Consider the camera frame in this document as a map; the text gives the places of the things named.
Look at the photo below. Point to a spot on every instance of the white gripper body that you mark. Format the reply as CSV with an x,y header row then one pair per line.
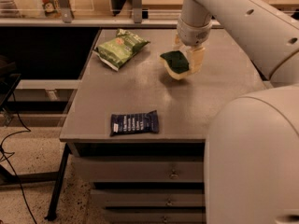
x,y
193,34

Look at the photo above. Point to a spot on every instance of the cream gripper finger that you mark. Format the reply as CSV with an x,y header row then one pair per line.
x,y
177,43
195,57

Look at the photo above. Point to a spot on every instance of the green and yellow sponge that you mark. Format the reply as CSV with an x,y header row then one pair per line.
x,y
176,64

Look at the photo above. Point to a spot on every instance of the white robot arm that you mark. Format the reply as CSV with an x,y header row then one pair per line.
x,y
251,163

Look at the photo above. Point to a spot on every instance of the dark blue rxbar wrapper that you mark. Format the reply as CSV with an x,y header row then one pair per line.
x,y
134,123

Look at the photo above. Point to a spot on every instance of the green chip bag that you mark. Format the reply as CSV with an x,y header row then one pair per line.
x,y
116,52

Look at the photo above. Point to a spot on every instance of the grey drawer cabinet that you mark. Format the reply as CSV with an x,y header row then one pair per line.
x,y
185,107

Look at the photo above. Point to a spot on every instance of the top grey drawer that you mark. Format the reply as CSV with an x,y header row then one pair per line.
x,y
140,169

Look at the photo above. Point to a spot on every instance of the grey drawer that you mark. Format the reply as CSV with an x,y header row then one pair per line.
x,y
160,216
140,169
148,197

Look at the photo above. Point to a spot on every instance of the middle grey drawer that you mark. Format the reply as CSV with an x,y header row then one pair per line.
x,y
148,197

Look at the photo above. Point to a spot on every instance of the bottom grey drawer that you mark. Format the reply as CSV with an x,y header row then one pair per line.
x,y
160,216

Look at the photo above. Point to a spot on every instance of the black table leg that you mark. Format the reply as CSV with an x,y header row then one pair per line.
x,y
51,215

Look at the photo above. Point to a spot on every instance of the grey metal rail frame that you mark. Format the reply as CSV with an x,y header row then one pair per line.
x,y
91,13

